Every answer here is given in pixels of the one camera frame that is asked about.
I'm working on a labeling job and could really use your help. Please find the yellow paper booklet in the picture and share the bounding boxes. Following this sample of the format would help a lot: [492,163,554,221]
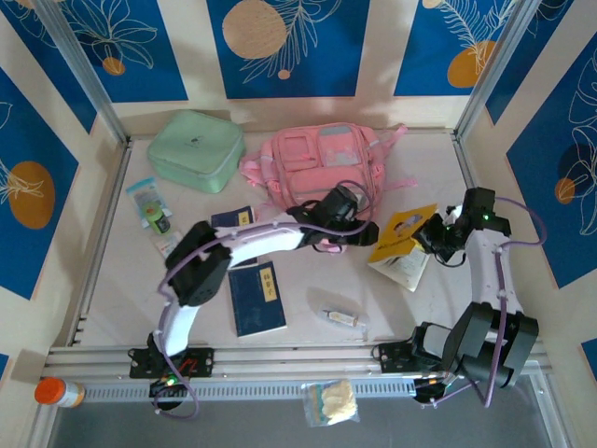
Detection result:
[367,203,439,294]

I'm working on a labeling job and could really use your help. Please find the pink student backpack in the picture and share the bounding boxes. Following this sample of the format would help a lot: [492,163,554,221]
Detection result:
[239,121,418,256]

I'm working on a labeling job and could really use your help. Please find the small clear tube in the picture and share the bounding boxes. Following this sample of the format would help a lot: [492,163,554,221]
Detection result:
[320,305,369,330]

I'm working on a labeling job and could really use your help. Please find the blue book three-character yellow label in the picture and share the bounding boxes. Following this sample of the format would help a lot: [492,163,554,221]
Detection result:
[210,204,257,270]

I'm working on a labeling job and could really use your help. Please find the blue book white title label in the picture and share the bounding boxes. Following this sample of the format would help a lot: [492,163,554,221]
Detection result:
[227,260,288,339]

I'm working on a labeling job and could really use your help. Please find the clear ruler set pouch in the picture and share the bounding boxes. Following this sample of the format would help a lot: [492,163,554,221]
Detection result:
[152,231,184,259]

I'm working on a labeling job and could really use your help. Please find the clear bag of white pieces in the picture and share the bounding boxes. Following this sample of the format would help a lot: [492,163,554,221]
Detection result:
[300,378,361,427]

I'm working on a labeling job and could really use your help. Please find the green toy blister pack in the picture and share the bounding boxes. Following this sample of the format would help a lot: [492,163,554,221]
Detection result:
[125,175,174,232]

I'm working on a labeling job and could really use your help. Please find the black controller board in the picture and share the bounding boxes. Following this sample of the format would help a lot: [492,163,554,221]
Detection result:
[148,376,191,413]
[412,375,463,408]

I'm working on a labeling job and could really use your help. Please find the mint green zip pouch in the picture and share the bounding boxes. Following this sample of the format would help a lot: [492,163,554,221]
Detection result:
[146,109,247,196]

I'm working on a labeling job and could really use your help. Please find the small green stationery item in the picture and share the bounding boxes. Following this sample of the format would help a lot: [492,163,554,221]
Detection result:
[142,204,173,236]

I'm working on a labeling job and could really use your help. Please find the orange-lid bottle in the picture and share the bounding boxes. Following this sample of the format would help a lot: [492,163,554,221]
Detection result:
[34,376,87,410]

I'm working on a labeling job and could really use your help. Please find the aluminium side rail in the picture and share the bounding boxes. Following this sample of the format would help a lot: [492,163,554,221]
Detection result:
[66,139,135,347]
[451,133,526,337]

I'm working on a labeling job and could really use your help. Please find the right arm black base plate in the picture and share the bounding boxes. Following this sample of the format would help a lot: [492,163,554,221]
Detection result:
[372,343,449,374]

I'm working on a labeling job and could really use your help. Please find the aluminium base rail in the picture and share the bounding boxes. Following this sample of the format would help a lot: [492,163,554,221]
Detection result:
[44,338,554,374]

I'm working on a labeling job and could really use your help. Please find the aluminium frame post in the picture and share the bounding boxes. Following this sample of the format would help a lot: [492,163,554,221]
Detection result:
[35,0,131,147]
[452,0,538,142]

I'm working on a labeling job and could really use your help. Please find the grey slotted cable duct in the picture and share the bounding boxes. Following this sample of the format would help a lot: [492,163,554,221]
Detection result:
[83,376,421,403]

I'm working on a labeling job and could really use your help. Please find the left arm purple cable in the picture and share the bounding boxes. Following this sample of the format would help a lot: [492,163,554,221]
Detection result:
[151,186,374,420]

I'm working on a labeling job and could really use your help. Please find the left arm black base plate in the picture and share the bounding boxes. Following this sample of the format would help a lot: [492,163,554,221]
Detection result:
[129,347,215,379]

